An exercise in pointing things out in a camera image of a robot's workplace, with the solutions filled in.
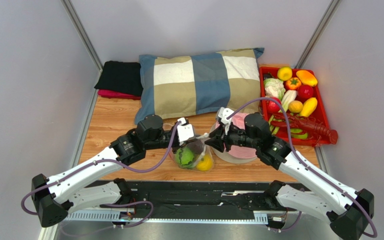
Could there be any green lime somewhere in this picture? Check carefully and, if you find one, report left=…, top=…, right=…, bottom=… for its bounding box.
left=290, top=128, right=309, bottom=140

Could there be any right aluminium frame post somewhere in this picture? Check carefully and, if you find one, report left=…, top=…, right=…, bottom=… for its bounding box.
left=295, top=0, right=343, bottom=69

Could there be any yellow banana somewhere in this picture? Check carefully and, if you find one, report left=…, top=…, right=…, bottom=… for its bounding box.
left=299, top=97, right=318, bottom=118

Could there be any aluminium frame post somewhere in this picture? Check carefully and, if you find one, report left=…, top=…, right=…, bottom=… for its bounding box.
left=295, top=0, right=343, bottom=69
left=61, top=0, right=103, bottom=72

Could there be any checkered blue beige pillow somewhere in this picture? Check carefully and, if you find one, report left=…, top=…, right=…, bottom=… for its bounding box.
left=134, top=47, right=265, bottom=124

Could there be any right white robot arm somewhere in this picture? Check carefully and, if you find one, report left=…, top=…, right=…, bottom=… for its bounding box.
left=205, top=107, right=375, bottom=240

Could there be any orange persimmon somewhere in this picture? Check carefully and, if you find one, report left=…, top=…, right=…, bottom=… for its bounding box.
left=284, top=77, right=302, bottom=91

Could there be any red toy lobster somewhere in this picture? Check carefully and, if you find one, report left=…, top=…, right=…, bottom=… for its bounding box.
left=273, top=113, right=339, bottom=147

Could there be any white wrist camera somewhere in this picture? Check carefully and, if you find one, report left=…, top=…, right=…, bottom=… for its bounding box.
left=216, top=107, right=234, bottom=135
left=175, top=117, right=196, bottom=144

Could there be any pink folded cloth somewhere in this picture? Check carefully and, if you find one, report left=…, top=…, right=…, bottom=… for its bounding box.
left=97, top=89, right=141, bottom=100

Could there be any clear dotted zip bag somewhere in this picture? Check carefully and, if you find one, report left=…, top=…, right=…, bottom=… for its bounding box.
left=169, top=132, right=214, bottom=172

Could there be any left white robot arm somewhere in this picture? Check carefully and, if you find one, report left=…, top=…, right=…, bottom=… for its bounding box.
left=21, top=115, right=195, bottom=228

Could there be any red apple lower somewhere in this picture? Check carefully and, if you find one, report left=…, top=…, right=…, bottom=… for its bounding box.
left=265, top=97, right=282, bottom=114

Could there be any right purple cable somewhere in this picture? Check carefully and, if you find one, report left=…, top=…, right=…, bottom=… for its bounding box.
left=225, top=97, right=379, bottom=239

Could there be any green watermelon ball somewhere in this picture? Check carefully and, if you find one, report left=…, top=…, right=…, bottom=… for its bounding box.
left=174, top=147, right=195, bottom=169

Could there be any orange yellow mango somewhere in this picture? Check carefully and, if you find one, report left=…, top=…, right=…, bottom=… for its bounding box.
left=296, top=69, right=318, bottom=87

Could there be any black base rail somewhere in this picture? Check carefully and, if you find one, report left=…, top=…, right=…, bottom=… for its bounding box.
left=114, top=178, right=287, bottom=220

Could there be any yellow apple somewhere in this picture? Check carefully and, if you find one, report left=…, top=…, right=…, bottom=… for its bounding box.
left=195, top=154, right=214, bottom=172

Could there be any red tomato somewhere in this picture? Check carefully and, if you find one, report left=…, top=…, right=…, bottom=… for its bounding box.
left=297, top=85, right=314, bottom=100

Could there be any white radish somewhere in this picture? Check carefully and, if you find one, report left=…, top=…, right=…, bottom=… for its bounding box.
left=280, top=90, right=298, bottom=112

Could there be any yellow lemon top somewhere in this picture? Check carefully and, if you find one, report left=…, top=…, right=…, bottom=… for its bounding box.
left=277, top=66, right=293, bottom=82

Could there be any left aluminium frame post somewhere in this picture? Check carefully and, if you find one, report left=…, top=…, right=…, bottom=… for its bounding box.
left=61, top=0, right=103, bottom=72

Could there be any orange small fruit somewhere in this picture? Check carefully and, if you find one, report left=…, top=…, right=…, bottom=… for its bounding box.
left=288, top=100, right=304, bottom=114

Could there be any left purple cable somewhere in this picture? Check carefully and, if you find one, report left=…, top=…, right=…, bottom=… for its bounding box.
left=20, top=120, right=184, bottom=231

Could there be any purple cable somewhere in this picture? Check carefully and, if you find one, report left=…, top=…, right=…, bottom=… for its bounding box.
left=225, top=97, right=379, bottom=239
left=20, top=120, right=184, bottom=231

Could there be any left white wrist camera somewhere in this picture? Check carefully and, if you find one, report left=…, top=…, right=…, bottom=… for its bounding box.
left=175, top=117, right=196, bottom=144

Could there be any red plastic tray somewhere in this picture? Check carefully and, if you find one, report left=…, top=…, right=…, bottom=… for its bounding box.
left=261, top=86, right=333, bottom=130

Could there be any dark purple fruit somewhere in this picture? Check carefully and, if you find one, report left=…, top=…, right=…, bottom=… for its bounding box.
left=187, top=139, right=206, bottom=155

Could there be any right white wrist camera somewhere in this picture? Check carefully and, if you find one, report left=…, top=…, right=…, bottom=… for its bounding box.
left=216, top=107, right=234, bottom=135

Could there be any black folded cloth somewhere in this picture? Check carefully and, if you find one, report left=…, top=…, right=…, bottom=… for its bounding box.
left=94, top=60, right=144, bottom=98

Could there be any pink bucket hat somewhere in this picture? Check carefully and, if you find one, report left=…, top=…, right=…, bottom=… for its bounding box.
left=211, top=112, right=258, bottom=164

